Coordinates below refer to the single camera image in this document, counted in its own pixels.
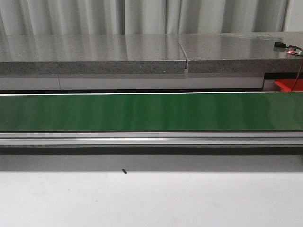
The grey stone counter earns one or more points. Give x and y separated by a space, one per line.
148 54

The green conveyor belt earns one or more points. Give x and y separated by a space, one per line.
246 111

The red plastic bin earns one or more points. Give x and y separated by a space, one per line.
288 85

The black sensor box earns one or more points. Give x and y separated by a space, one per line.
280 45

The small circuit board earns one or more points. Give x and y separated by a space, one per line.
295 51

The white curtain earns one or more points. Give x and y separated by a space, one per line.
65 17

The aluminium conveyor frame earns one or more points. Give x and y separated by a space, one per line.
288 139

